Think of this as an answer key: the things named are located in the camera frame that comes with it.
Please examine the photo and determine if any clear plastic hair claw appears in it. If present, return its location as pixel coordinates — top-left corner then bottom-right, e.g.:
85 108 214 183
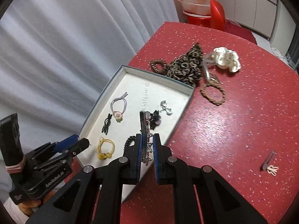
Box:
203 52 216 80

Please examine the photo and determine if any leopard print scrunchie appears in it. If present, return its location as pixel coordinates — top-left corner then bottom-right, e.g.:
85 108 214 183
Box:
166 42 204 87

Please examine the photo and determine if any brown spiral hair tie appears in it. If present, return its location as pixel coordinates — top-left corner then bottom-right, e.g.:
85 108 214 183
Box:
149 59 170 73

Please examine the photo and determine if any long plain metal hair clip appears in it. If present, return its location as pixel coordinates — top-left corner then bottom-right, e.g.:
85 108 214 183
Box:
139 111 150 134

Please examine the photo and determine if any black coil hair tie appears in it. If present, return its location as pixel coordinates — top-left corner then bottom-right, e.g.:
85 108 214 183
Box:
123 135 137 153

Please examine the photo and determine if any small silver charm clip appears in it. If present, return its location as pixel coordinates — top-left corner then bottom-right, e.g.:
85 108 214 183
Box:
160 100 173 116

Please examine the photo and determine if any black purple claw clip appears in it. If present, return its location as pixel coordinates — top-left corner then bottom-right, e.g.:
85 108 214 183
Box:
149 110 162 131

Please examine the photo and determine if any silver zigzag hair clip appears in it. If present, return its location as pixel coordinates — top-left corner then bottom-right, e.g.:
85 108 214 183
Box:
141 131 155 167

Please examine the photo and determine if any red plastic chair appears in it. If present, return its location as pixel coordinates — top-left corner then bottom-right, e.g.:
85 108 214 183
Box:
210 0 226 30

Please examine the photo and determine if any white curtain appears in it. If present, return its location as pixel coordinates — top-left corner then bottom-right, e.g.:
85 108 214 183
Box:
0 0 181 202

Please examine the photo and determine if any person's left hand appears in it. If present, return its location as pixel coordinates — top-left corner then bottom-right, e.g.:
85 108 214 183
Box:
19 190 55 217

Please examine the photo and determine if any yellow hair tie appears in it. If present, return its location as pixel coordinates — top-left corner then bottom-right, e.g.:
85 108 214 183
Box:
97 136 116 161

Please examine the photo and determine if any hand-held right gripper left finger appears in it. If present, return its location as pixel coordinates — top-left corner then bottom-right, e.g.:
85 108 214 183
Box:
24 133 143 224

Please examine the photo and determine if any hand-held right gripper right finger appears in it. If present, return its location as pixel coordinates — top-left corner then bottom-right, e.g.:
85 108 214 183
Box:
151 133 269 224

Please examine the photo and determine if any red plastic stool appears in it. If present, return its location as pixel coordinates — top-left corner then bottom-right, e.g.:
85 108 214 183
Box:
182 9 212 27

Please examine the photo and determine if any small black hair clip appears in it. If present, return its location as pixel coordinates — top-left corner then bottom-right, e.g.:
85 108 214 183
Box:
101 113 112 136

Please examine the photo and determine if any grey slim hair clip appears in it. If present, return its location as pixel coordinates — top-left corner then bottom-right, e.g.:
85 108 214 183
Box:
260 150 276 171

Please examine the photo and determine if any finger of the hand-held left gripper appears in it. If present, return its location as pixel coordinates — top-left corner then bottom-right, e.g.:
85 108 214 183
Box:
60 138 91 156
53 134 81 153

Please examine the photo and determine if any grey jewelry tray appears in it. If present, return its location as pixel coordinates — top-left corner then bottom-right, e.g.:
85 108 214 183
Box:
74 65 195 203

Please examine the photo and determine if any white dotted scrunchie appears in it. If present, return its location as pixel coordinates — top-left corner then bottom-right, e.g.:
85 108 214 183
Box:
213 47 241 73

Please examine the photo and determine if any person's left forearm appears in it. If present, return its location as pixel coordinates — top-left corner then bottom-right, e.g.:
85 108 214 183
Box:
3 198 27 221

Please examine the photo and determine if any brown braided hair tie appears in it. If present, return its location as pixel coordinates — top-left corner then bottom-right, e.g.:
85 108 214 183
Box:
200 79 226 106

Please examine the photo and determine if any purple flower hair tie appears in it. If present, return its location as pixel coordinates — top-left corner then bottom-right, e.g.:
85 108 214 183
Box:
110 91 129 123

